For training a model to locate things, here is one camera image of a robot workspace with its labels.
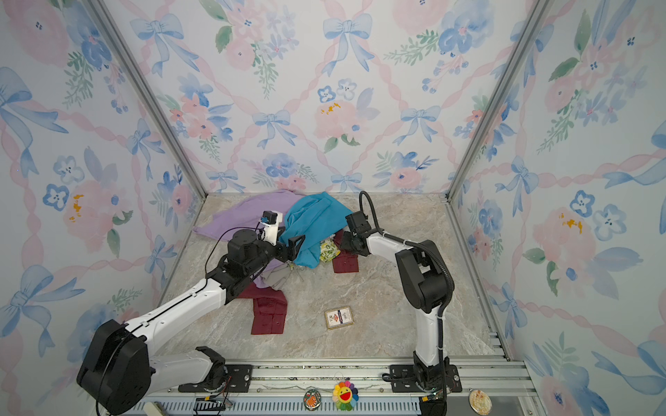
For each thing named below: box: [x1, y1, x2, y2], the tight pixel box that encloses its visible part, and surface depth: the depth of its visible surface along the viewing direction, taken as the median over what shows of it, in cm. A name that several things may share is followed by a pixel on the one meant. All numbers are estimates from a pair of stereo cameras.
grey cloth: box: [260, 262, 304, 291], surface depth 94 cm
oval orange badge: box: [303, 389, 322, 412], surface depth 72 cm
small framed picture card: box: [324, 305, 355, 330], surface depth 85 cm
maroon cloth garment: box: [236, 229, 360, 336], surface depth 90 cm
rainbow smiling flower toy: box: [332, 380, 360, 412], surface depth 72 cm
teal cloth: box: [280, 191, 354, 269], surface depth 102 cm
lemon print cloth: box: [319, 235, 341, 264], surface depth 102 cm
